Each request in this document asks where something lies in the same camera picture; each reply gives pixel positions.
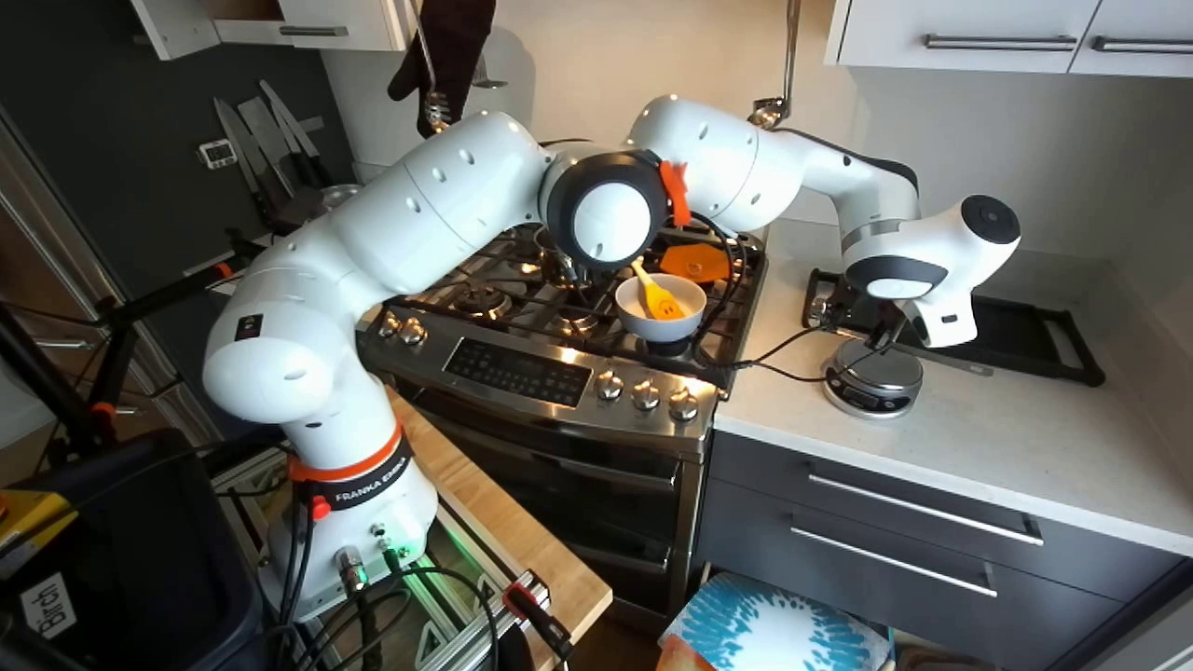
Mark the small stainless steel pot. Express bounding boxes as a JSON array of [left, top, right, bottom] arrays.
[[548, 250, 612, 300]]

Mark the yellow spatula with wooden handle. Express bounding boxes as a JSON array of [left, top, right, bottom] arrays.
[[625, 259, 694, 323]]

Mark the white wall switch plate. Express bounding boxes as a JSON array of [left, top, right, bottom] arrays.
[[197, 134, 238, 175]]

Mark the white QR code label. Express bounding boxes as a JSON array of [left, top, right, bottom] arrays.
[[13, 572, 80, 645]]

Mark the black tripod stand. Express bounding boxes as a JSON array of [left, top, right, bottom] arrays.
[[0, 252, 244, 459]]

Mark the stainless steel gas stove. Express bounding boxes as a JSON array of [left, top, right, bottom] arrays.
[[352, 218, 769, 620]]

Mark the wooden table board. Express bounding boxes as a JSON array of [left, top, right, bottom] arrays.
[[387, 388, 613, 645]]

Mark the white upper cabinet open shelf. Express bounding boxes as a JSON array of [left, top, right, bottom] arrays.
[[126, 0, 421, 64]]

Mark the black griddle tray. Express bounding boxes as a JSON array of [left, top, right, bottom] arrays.
[[796, 265, 1112, 390]]

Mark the hanging metal ladle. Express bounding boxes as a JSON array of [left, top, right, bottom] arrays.
[[740, 0, 805, 134]]

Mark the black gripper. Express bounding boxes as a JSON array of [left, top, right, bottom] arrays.
[[854, 296, 925, 362]]

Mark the blue and white patterned cloth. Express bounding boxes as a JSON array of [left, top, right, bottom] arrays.
[[656, 572, 898, 671]]

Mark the grey lower drawer cabinet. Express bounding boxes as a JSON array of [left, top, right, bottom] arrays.
[[694, 426, 1184, 671]]

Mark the dark hanging oven mitt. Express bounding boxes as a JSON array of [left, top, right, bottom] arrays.
[[382, 0, 498, 142]]

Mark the steel kitchen knife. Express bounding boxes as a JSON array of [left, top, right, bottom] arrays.
[[212, 98, 272, 202], [238, 93, 300, 192], [257, 80, 328, 192]]

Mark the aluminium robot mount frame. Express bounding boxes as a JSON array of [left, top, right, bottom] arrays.
[[405, 525, 555, 671]]

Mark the white pot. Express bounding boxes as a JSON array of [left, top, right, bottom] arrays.
[[612, 272, 710, 352]]

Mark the orange silicone trivet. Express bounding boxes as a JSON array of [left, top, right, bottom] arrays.
[[656, 239, 736, 291]]

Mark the yellow case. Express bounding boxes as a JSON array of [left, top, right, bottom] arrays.
[[0, 486, 80, 551]]

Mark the black bin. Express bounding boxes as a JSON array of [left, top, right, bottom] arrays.
[[0, 431, 272, 671]]

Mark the white upper cabinet with bar handles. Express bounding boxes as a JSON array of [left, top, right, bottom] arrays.
[[825, 0, 1193, 85]]

